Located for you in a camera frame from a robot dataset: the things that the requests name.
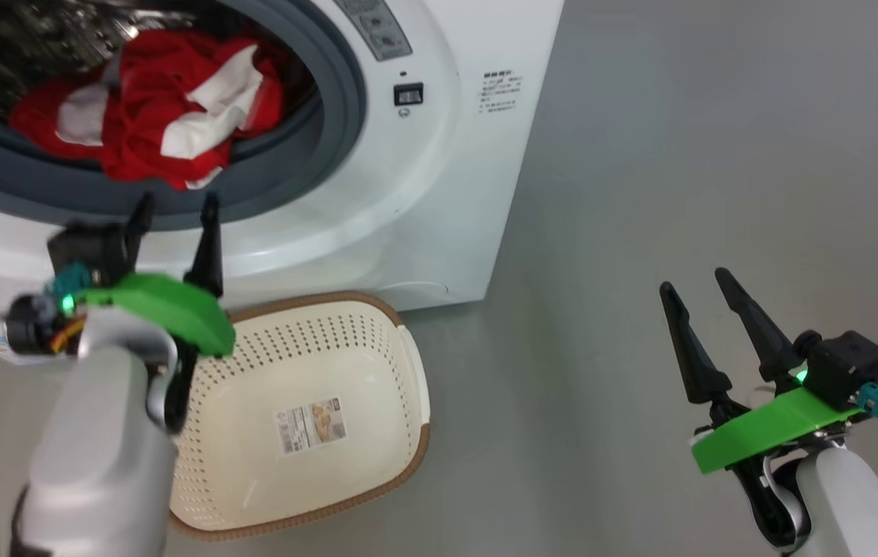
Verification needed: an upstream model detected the red and white laundry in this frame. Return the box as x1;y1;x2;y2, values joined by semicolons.
9;31;285;190

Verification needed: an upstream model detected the white washing machine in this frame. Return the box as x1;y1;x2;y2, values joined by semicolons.
0;0;565;364

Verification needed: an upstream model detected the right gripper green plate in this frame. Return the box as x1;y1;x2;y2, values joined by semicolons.
659;268;865;548

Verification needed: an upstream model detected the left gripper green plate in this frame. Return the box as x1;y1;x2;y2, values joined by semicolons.
71;192;237;434

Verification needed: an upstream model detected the cream basket with brown rim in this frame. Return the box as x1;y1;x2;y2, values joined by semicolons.
168;291;432;541

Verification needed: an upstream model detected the stainless steel washing machine drum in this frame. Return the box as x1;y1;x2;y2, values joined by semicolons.
0;0;200;117

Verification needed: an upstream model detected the grey warning label sticker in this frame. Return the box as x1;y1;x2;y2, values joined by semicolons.
334;0;413;62

